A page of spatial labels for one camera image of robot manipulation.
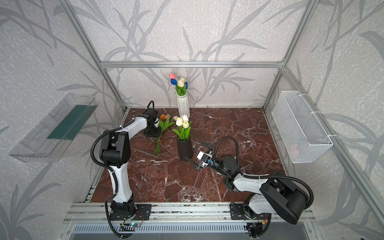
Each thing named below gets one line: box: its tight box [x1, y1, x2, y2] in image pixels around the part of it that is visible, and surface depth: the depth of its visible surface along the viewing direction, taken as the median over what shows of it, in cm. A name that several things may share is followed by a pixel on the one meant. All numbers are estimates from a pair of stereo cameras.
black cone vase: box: [177, 135, 193, 161], surface depth 86 cm
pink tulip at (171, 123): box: [168, 114, 176, 128], surface depth 110 cm
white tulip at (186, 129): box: [182, 121, 193, 140], surface depth 77 cm
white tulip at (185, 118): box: [181, 114, 189, 122], surface depth 77 cm
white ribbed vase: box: [176, 92, 190, 119], surface depth 104 cm
